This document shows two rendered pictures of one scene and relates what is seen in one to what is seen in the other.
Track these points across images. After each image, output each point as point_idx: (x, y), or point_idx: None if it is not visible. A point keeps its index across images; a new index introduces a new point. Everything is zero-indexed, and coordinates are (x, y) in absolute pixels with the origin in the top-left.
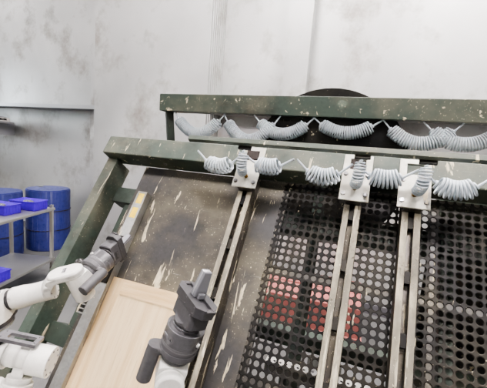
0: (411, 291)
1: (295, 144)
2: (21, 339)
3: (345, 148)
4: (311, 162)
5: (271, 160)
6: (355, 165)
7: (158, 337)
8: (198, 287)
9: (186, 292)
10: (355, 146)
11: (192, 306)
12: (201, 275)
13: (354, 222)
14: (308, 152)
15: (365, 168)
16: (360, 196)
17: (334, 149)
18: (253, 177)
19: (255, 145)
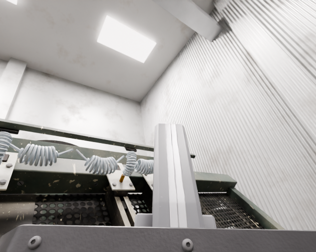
0: None
1: (78, 133)
2: None
3: (120, 141)
4: (75, 166)
5: (47, 147)
6: (130, 154)
7: None
8: (193, 175)
9: (153, 229)
10: (126, 141)
11: (310, 251)
12: (173, 136)
13: (130, 209)
14: (69, 159)
15: (136, 156)
16: (128, 186)
17: (113, 141)
18: (2, 177)
19: (27, 128)
